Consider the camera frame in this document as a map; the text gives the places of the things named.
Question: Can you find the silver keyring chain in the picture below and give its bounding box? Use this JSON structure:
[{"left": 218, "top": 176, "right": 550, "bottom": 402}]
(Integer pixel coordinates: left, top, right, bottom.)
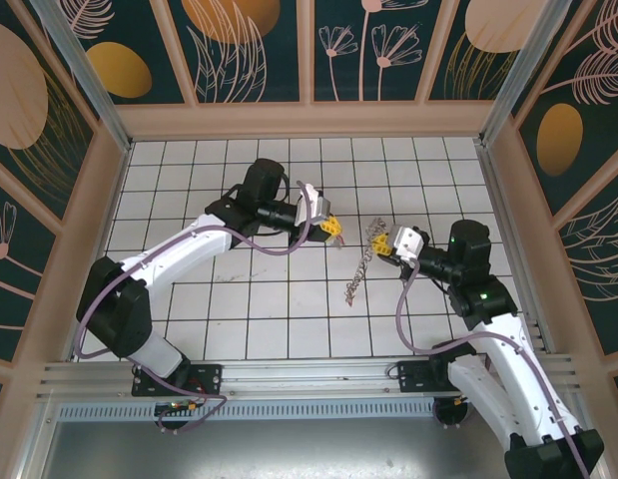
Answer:
[{"left": 341, "top": 215, "right": 389, "bottom": 306}]

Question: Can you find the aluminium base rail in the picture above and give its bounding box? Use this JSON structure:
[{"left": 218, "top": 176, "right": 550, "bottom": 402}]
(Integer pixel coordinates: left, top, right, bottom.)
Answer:
[{"left": 36, "top": 352, "right": 587, "bottom": 404}]

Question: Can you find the aluminium side rail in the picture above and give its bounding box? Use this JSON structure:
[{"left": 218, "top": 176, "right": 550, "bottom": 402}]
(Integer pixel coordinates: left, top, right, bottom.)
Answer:
[{"left": 475, "top": 142, "right": 557, "bottom": 355}]

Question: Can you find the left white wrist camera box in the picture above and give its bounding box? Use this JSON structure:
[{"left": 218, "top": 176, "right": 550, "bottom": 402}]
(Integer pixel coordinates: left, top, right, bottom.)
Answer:
[{"left": 294, "top": 182, "right": 333, "bottom": 224}]

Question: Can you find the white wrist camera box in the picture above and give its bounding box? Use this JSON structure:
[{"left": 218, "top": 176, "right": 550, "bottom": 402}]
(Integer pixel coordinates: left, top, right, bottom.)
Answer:
[
  {"left": 390, "top": 224, "right": 429, "bottom": 263},
  {"left": 294, "top": 182, "right": 333, "bottom": 224}
]

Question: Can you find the yellow connector with circuit board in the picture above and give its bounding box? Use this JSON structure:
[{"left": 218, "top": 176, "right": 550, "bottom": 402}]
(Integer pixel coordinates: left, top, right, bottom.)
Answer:
[{"left": 153, "top": 398, "right": 203, "bottom": 416}]

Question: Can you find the aluminium corner post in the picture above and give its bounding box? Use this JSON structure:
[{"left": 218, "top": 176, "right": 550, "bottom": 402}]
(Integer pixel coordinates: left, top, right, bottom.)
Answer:
[
  {"left": 477, "top": 0, "right": 574, "bottom": 147},
  {"left": 28, "top": 0, "right": 136, "bottom": 154}
]

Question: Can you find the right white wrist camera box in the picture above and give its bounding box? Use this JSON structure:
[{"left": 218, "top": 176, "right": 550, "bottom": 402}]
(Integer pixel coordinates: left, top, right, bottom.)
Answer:
[{"left": 390, "top": 224, "right": 429, "bottom": 263}]

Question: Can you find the grey metal sheet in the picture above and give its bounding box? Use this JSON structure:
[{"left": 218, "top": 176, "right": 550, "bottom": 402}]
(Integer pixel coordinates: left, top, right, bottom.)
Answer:
[{"left": 38, "top": 417, "right": 582, "bottom": 479}]

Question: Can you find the slotted grey cable duct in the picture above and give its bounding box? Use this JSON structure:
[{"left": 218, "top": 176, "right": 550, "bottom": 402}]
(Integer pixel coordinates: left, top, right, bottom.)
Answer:
[{"left": 56, "top": 401, "right": 564, "bottom": 421}]

